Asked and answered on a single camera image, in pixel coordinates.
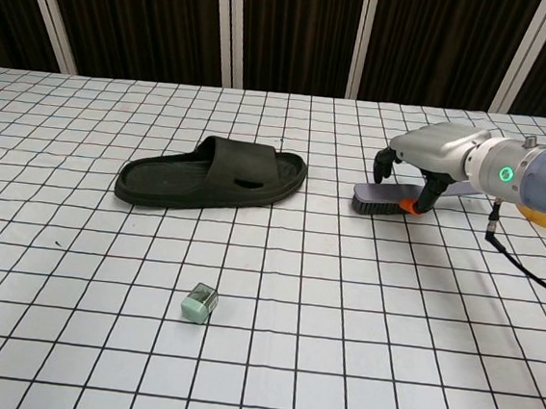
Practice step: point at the purple scrub brush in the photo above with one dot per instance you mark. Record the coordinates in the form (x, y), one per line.
(385, 196)

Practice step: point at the small green clip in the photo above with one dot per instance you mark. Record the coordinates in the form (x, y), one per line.
(198, 303)

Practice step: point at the black rubber slipper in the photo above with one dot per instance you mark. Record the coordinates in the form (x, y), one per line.
(178, 181)

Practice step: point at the white black-grid tablecloth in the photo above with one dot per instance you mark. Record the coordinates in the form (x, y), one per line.
(291, 312)

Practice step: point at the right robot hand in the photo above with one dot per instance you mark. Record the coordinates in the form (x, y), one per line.
(438, 145)

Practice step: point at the white screen frame post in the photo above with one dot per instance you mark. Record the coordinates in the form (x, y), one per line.
(364, 39)
(519, 54)
(54, 19)
(232, 26)

